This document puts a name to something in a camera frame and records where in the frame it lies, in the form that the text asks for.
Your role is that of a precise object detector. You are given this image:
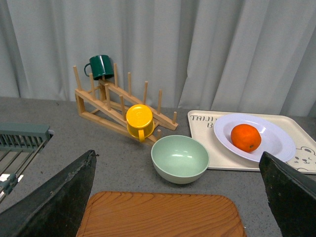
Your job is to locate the green dish drainer rack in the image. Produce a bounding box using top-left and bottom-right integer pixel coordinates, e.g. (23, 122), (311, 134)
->
(0, 122), (52, 201)

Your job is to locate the orange mandarin fruit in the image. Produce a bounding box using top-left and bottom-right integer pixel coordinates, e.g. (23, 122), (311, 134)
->
(230, 124), (262, 153)

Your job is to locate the white round plate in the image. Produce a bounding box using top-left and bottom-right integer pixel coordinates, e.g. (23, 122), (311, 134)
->
(214, 114), (296, 162)

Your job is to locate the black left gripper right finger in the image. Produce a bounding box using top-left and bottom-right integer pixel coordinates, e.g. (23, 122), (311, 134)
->
(259, 152), (316, 237)

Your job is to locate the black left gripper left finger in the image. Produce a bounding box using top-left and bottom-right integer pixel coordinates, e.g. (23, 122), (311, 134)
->
(0, 150), (97, 237)

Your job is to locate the light green bowl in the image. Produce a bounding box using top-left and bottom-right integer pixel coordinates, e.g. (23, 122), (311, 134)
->
(151, 135), (210, 184)

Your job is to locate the beige bear serving tray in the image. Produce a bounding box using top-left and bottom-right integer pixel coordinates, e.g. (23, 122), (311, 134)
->
(188, 111), (316, 174)

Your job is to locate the dark green mug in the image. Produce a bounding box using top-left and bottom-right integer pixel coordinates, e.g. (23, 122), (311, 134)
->
(84, 55), (114, 80)

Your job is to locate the wooden peg drying rack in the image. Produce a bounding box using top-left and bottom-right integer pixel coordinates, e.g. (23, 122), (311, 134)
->
(73, 64), (178, 145)

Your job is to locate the yellow mug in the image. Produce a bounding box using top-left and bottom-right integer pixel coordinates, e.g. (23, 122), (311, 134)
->
(126, 104), (155, 142)

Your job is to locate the brown wooden cutting board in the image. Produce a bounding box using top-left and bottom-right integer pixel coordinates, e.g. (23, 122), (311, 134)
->
(77, 191), (246, 237)

